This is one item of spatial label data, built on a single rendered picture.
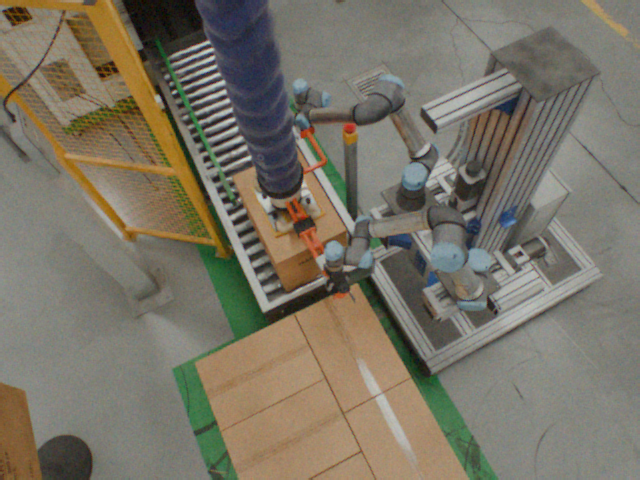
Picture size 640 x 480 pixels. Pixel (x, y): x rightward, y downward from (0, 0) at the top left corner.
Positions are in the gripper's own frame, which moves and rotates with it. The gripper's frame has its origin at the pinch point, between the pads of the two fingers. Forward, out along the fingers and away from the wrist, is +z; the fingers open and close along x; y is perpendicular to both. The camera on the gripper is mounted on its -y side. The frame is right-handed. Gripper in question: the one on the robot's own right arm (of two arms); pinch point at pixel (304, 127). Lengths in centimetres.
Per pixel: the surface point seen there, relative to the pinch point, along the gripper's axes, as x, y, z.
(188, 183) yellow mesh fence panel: -69, -8, 15
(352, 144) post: 23.1, 11.7, 16.3
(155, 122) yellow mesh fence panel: -69, -9, -37
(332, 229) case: -12, 56, 13
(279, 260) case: -43, 59, 13
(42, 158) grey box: -117, 1, -52
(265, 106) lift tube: -28, 41, -74
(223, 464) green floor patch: -122, 120, 108
